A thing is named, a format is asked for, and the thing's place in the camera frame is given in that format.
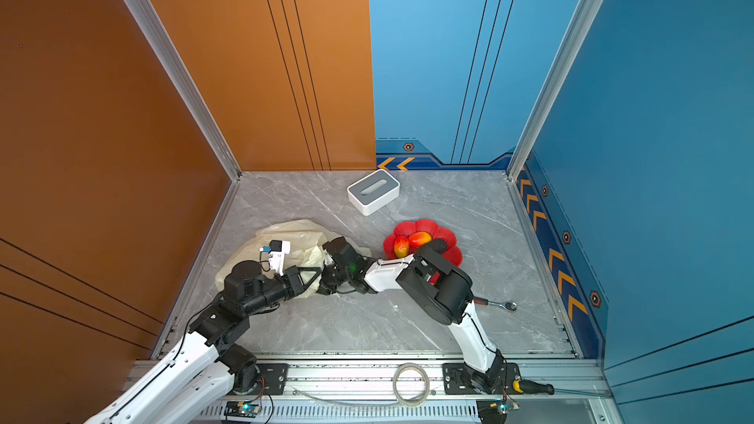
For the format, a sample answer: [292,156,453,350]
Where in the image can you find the green circuit board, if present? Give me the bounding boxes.
[223,400,262,421]
[475,400,520,424]

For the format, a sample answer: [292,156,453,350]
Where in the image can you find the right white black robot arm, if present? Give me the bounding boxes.
[318,237,506,395]

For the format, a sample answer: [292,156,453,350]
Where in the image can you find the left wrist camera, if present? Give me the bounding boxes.
[259,239,292,275]

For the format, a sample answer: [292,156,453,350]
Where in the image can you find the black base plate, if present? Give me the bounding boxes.
[232,362,289,397]
[442,362,522,396]

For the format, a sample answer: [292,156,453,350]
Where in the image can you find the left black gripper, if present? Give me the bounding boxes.
[242,266,322,321]

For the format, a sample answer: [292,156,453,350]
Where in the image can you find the aluminium rail frame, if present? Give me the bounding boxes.
[105,352,626,424]

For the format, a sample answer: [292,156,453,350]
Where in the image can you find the red black ratchet wrench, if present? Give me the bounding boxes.
[473,296,518,311]

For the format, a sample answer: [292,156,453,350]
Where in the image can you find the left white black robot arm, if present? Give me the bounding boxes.
[88,260,322,423]

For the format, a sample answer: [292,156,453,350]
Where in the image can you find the red orange peach fruit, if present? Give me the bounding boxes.
[408,231,432,249]

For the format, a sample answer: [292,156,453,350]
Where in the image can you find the cream plastic bag orange prints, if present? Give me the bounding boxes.
[215,219,372,296]

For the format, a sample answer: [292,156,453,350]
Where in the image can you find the black avocado fruit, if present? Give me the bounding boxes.
[426,239,448,254]

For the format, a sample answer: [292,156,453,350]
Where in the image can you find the right green circuit board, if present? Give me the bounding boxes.
[475,400,520,424]

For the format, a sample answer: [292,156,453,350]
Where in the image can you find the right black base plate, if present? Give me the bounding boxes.
[442,362,522,396]

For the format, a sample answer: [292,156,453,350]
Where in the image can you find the white grey tissue box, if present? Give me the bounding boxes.
[347,169,401,216]

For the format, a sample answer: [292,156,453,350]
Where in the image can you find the yellow black screwdriver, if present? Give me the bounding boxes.
[512,379,556,396]

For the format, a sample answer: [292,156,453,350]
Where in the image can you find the red flower-shaped plate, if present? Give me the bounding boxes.
[383,219,463,267]

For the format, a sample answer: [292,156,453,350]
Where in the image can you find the coiled clear tube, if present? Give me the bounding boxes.
[391,362,432,408]

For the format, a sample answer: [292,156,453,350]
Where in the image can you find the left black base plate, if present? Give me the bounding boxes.
[232,362,289,397]

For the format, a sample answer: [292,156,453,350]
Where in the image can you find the left green circuit board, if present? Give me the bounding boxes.
[223,400,262,421]

